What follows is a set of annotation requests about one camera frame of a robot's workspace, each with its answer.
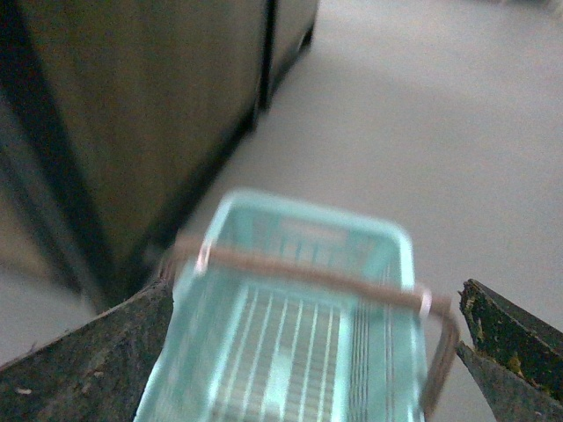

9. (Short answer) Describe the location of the dark cabinet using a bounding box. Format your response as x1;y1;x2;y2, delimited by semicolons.
1;1;319;309

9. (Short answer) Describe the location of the camera left gripper finger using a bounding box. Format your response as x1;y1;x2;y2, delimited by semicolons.
1;280;173;421

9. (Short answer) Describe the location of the light blue plastic basket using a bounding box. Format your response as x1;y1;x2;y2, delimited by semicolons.
135;190;427;421

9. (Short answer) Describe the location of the finger of the camera right gripper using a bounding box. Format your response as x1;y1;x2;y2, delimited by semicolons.
457;279;562;421

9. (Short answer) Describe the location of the brown basket handle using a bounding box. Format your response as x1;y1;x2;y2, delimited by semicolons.
158;235;461;420

